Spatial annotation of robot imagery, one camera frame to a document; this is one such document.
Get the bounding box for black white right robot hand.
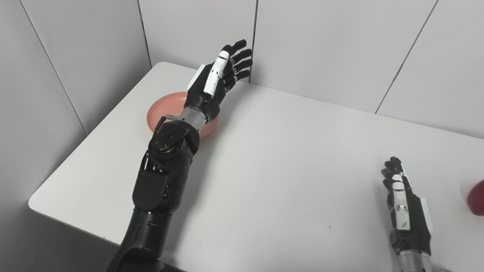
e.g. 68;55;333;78
381;156;433;257

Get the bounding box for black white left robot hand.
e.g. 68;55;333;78
184;39;253;122

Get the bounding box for pink round plate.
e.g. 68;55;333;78
147;92;219;139

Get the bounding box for red apple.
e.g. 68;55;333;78
466;179;484;216

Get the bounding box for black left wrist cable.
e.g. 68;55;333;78
153;115;183;133

